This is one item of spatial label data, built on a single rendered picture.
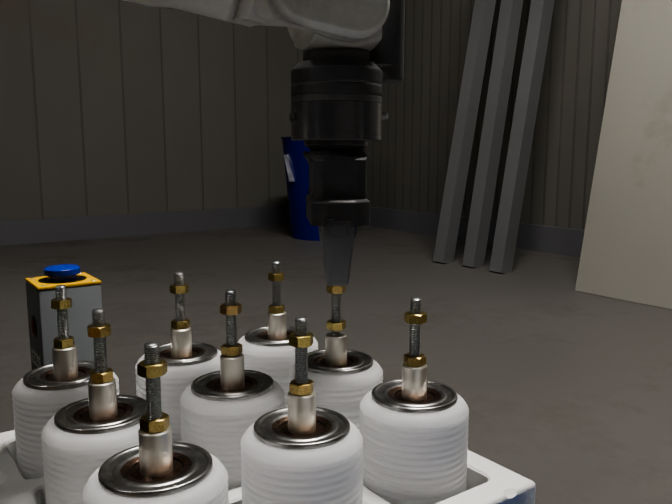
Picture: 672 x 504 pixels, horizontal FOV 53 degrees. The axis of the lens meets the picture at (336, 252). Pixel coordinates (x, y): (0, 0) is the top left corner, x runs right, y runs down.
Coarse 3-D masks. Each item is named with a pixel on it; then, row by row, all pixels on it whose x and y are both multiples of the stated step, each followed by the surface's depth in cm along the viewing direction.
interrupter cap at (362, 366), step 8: (312, 352) 71; (320, 352) 72; (352, 352) 72; (360, 352) 71; (312, 360) 69; (320, 360) 70; (352, 360) 70; (360, 360) 69; (368, 360) 69; (312, 368) 66; (320, 368) 67; (328, 368) 66; (336, 368) 66; (344, 368) 66; (352, 368) 67; (360, 368) 66; (368, 368) 67
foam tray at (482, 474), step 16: (0, 448) 66; (0, 464) 62; (16, 464) 63; (480, 464) 62; (496, 464) 62; (0, 480) 60; (16, 480) 59; (32, 480) 59; (480, 480) 61; (496, 480) 59; (512, 480) 59; (528, 480) 59; (0, 496) 57; (16, 496) 57; (32, 496) 57; (240, 496) 57; (368, 496) 57; (464, 496) 57; (480, 496) 57; (496, 496) 57; (512, 496) 57; (528, 496) 59
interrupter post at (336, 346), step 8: (328, 336) 68; (336, 336) 68; (344, 336) 68; (328, 344) 68; (336, 344) 68; (344, 344) 68; (328, 352) 68; (336, 352) 68; (344, 352) 68; (328, 360) 68; (336, 360) 68; (344, 360) 68
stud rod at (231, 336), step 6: (228, 294) 61; (234, 294) 61; (228, 300) 61; (234, 300) 61; (228, 318) 61; (234, 318) 61; (228, 324) 61; (234, 324) 61; (228, 330) 61; (234, 330) 61; (228, 336) 61; (234, 336) 61; (228, 342) 61; (234, 342) 61
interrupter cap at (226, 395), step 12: (216, 372) 65; (252, 372) 65; (192, 384) 62; (204, 384) 62; (216, 384) 63; (252, 384) 63; (264, 384) 62; (204, 396) 59; (216, 396) 59; (228, 396) 59; (240, 396) 59; (252, 396) 59
